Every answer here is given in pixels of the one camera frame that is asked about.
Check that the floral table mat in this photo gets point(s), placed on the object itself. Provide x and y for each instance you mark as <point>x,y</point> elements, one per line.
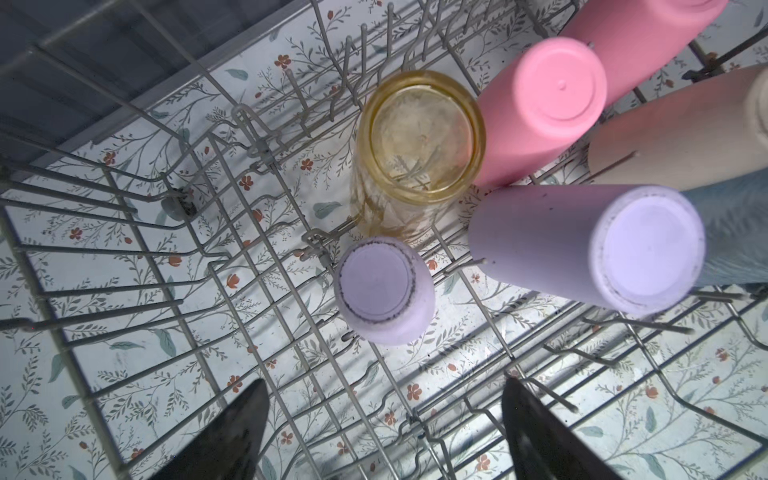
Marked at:
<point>90,360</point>

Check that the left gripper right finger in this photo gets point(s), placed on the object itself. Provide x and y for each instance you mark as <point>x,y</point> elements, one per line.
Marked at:
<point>541,446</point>

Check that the beige plastic cup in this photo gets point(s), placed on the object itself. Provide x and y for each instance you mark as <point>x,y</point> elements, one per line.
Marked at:
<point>711,131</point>

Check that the pink plastic cup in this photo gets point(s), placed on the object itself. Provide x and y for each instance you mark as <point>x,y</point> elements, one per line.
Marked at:
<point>537,107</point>
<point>636,38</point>

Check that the large lilac plastic cup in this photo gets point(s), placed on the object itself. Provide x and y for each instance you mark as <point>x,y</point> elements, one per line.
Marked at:
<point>637,249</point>

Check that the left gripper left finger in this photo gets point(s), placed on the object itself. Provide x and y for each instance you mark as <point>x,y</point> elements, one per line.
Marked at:
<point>229,447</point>

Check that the yellow transparent cup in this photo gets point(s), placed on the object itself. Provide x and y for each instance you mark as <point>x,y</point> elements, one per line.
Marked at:
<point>420,145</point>

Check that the small lilac plastic cup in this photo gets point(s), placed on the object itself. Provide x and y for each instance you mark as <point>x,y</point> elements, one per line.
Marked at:
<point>384,291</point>

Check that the blue transparent cup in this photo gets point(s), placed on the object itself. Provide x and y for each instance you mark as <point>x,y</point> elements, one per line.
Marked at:
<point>734,215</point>

